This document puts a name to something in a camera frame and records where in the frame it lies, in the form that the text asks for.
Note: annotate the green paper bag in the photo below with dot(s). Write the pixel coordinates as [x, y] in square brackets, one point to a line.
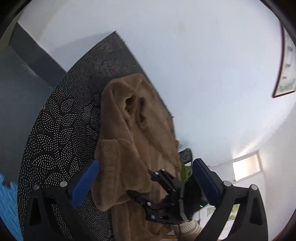
[186, 172]

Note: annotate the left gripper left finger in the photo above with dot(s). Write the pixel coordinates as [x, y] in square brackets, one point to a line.
[41, 222]

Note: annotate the black mesh chair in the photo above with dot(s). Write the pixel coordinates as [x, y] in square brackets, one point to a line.
[186, 157]

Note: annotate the black patterned table cloth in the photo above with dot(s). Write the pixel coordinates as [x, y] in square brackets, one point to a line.
[65, 135]

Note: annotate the blue foam floor mat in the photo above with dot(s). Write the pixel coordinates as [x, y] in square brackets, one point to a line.
[9, 209]

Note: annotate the brown fleece garment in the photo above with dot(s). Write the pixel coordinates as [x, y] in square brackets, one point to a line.
[136, 136]

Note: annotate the framed landscape painting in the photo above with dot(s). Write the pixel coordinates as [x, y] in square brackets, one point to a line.
[286, 78]

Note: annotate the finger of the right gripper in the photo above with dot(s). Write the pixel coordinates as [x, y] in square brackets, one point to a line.
[169, 183]
[143, 200]

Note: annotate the right beige knit sleeve forearm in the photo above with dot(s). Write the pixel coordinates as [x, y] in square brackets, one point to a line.
[189, 231]

